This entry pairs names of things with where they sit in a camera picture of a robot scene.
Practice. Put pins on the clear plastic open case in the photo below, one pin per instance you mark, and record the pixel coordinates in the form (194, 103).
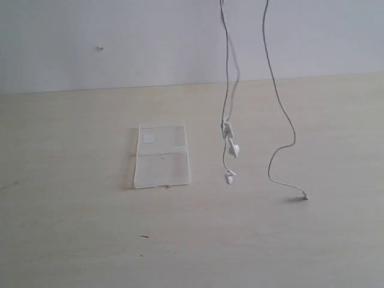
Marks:
(161, 157)

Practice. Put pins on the white wired earphones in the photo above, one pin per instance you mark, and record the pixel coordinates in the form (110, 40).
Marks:
(229, 100)

